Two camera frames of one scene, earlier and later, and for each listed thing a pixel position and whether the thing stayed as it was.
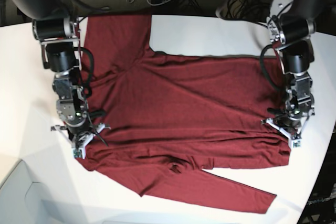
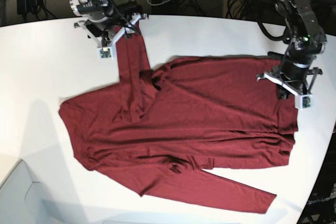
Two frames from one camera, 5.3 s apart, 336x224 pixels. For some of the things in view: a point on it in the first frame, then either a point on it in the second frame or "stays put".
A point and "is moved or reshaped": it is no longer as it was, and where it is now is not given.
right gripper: [299, 103] → [302, 51]
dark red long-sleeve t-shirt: [170, 116] is moved or reshaped
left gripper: [72, 106] → [101, 15]
